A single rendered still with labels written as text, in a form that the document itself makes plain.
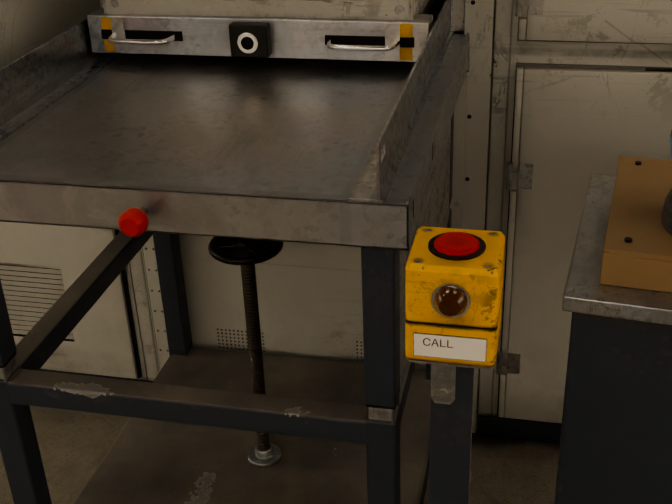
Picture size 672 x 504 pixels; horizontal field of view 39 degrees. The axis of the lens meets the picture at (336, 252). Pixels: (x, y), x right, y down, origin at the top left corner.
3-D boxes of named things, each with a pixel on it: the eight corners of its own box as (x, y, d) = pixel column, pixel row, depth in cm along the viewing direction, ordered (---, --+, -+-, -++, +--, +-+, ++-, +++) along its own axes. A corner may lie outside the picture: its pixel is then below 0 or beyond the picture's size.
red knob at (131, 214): (143, 241, 108) (140, 215, 107) (117, 239, 109) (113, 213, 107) (158, 223, 112) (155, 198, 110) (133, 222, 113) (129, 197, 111)
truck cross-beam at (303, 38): (428, 62, 142) (428, 22, 140) (92, 52, 154) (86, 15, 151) (432, 53, 147) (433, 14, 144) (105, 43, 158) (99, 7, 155)
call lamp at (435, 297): (468, 327, 81) (470, 292, 79) (428, 323, 81) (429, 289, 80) (470, 318, 82) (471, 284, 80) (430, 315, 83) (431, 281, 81)
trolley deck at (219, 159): (409, 250, 106) (409, 201, 104) (-87, 215, 119) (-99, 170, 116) (468, 67, 165) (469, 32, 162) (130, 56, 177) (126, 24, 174)
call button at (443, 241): (477, 269, 82) (478, 253, 81) (430, 266, 83) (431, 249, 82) (481, 248, 85) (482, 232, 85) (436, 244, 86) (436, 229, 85)
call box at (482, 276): (494, 372, 84) (500, 271, 79) (404, 364, 86) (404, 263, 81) (500, 323, 91) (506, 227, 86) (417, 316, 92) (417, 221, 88)
